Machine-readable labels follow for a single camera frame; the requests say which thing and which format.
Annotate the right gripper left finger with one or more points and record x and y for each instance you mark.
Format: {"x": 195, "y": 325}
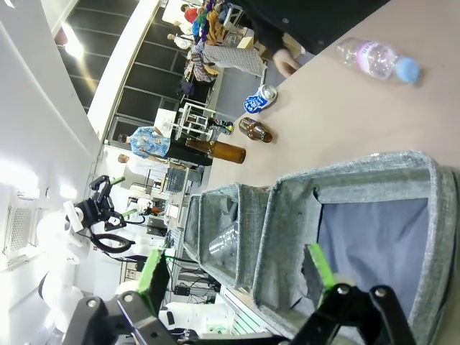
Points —
{"x": 151, "y": 284}

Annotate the blue Sweat drink can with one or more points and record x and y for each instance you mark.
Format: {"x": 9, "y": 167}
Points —
{"x": 259, "y": 98}

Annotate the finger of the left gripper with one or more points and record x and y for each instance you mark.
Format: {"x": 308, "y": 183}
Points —
{"x": 120, "y": 219}
{"x": 104, "y": 183}

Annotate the person in black cardigan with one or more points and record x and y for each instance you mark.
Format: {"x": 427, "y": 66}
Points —
{"x": 316, "y": 18}

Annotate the white ceiling vent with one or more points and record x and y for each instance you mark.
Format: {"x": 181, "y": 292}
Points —
{"x": 19, "y": 228}

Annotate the brown glass bottle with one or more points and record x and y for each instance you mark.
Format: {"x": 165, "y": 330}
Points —
{"x": 224, "y": 151}
{"x": 253, "y": 129}

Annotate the person in blue floral shirt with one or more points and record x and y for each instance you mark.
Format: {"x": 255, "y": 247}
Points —
{"x": 149, "y": 143}

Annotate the person's right hand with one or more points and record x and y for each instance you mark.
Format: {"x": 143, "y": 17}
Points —
{"x": 285, "y": 61}

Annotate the grey fabric basket labelled Plastic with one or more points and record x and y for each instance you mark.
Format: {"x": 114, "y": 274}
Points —
{"x": 248, "y": 230}

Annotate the colourful clothes pile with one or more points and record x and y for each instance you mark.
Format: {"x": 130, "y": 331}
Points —
{"x": 210, "y": 21}

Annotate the large clear plastic bottle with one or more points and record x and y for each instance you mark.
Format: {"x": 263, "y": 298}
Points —
{"x": 224, "y": 248}

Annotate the grey fabric basket labelled Can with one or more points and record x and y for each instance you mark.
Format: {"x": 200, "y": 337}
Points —
{"x": 287, "y": 223}

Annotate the white metal rack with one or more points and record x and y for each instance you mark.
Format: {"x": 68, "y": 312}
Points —
{"x": 192, "y": 120}

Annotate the pink label plastic bottle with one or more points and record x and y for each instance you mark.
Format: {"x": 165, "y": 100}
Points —
{"x": 377, "y": 59}

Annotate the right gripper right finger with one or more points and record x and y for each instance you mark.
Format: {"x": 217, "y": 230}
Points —
{"x": 355, "y": 312}

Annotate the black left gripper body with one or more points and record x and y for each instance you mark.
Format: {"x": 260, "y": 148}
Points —
{"x": 95, "y": 212}

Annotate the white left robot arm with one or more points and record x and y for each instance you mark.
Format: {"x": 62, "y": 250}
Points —
{"x": 57, "y": 244}

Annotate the checked cloth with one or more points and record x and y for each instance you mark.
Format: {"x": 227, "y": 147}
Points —
{"x": 237, "y": 59}

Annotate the person's right forearm black sleeve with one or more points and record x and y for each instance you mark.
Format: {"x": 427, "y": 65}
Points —
{"x": 267, "y": 36}

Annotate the person in white shirt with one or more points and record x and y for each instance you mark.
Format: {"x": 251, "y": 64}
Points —
{"x": 140, "y": 165}

